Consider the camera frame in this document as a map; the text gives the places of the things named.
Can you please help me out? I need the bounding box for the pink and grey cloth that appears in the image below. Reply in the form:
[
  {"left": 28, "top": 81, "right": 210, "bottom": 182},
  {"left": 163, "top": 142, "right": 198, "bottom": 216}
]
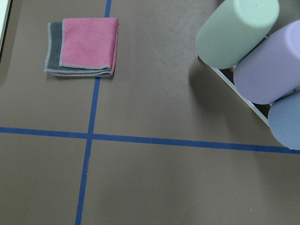
[{"left": 45, "top": 17, "right": 119, "bottom": 77}]

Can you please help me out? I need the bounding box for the white cup rack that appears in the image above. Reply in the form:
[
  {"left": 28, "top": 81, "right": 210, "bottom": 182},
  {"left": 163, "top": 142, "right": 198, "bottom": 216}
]
[{"left": 198, "top": 56, "right": 275, "bottom": 127}]

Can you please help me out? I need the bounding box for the green tumbler cup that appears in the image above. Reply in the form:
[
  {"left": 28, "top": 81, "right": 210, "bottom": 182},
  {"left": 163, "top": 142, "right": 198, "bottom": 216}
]
[{"left": 195, "top": 0, "right": 279, "bottom": 69}]

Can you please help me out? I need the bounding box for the purple tumbler cup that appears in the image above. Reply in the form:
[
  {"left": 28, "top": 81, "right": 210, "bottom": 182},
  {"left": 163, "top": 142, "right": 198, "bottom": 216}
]
[{"left": 234, "top": 21, "right": 300, "bottom": 104}]

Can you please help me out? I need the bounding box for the blue tumbler cup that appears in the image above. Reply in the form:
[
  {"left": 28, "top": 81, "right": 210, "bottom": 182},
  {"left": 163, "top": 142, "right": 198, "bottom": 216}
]
[{"left": 268, "top": 91, "right": 300, "bottom": 150}]

